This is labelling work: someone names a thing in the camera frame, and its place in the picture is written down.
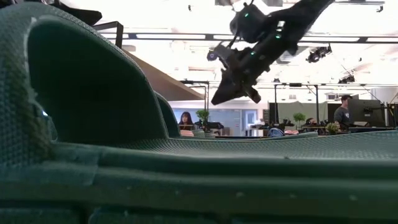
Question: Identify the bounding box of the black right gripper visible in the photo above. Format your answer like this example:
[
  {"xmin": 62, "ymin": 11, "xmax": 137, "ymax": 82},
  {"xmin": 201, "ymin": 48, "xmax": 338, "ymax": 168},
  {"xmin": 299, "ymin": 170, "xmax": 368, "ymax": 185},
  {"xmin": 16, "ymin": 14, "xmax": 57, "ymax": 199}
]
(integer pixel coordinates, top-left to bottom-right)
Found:
[{"xmin": 211, "ymin": 39, "xmax": 281, "ymax": 106}]

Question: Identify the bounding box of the green partition screen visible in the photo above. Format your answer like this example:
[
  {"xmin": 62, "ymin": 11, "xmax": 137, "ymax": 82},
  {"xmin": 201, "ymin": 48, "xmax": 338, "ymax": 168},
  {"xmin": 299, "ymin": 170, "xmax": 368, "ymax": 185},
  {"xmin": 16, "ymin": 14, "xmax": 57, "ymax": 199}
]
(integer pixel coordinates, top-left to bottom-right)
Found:
[{"xmin": 276, "ymin": 101, "xmax": 329, "ymax": 125}]

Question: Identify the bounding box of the blue round object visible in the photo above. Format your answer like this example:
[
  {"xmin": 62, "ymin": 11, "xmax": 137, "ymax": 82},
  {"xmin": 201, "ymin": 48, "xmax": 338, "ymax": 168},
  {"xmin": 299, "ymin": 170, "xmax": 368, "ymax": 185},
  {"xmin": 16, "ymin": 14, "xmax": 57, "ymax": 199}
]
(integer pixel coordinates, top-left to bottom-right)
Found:
[{"xmin": 267, "ymin": 127, "xmax": 284, "ymax": 138}]

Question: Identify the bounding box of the seated person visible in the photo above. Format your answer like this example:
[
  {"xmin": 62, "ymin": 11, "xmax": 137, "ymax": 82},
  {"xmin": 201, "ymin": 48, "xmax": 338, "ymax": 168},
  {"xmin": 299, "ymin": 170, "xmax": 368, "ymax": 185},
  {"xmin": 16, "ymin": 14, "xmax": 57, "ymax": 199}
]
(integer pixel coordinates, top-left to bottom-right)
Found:
[{"xmin": 178, "ymin": 111, "xmax": 196, "ymax": 131}]

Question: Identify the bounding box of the black overhead beam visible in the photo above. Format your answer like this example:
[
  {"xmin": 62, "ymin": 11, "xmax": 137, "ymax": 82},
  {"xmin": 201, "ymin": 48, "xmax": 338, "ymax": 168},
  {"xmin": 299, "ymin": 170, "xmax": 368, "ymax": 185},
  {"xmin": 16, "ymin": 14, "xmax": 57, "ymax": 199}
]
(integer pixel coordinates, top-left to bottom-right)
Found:
[{"xmin": 102, "ymin": 32, "xmax": 398, "ymax": 44}]

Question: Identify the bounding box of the dark green rubber slide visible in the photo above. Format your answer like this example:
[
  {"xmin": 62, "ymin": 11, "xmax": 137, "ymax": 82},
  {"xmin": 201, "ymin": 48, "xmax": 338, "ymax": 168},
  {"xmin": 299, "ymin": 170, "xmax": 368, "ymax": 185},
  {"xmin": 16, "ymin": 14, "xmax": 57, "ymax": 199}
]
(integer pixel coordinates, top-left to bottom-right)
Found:
[{"xmin": 0, "ymin": 2, "xmax": 398, "ymax": 224}]

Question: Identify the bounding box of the small round background plant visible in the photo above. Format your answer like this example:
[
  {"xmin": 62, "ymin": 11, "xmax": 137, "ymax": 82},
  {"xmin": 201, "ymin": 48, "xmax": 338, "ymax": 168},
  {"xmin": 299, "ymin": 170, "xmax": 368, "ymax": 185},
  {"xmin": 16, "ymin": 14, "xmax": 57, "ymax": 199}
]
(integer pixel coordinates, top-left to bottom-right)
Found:
[{"xmin": 325, "ymin": 122, "xmax": 340, "ymax": 134}]

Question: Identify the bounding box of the standing person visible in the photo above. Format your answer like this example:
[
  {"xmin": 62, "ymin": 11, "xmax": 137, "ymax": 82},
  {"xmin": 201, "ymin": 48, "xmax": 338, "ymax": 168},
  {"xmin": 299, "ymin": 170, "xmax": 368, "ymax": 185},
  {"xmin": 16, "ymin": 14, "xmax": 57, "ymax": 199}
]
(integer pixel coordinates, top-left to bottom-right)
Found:
[{"xmin": 333, "ymin": 95, "xmax": 354, "ymax": 130}]

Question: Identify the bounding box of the black computer monitor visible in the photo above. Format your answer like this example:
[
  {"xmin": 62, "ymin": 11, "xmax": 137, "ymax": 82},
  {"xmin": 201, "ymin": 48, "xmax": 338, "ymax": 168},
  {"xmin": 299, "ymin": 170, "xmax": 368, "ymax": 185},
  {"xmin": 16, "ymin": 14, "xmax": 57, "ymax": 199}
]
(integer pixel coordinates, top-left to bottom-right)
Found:
[{"xmin": 347, "ymin": 98, "xmax": 386, "ymax": 128}]

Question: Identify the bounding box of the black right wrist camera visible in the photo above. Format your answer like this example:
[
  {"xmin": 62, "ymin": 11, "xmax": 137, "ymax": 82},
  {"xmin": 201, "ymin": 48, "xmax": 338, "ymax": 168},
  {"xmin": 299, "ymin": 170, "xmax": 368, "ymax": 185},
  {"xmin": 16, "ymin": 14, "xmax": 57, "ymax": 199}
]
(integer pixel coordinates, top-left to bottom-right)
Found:
[{"xmin": 206, "ymin": 46, "xmax": 226, "ymax": 62}]

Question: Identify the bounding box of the black background stand frame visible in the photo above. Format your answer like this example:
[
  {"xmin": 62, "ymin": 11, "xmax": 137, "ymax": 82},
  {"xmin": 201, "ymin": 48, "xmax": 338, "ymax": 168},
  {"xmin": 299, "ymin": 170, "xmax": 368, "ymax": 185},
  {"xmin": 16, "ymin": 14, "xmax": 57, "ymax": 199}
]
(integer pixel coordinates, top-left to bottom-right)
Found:
[{"xmin": 273, "ymin": 82, "xmax": 320, "ymax": 125}]

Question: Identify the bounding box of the black ceiling camera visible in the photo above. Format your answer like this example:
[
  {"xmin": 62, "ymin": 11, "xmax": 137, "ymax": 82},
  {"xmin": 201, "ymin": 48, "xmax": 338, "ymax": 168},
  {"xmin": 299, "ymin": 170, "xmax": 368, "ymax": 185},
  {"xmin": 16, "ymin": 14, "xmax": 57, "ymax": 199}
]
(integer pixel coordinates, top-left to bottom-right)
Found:
[
  {"xmin": 338, "ymin": 75, "xmax": 356, "ymax": 85},
  {"xmin": 306, "ymin": 45, "xmax": 333, "ymax": 63}
]

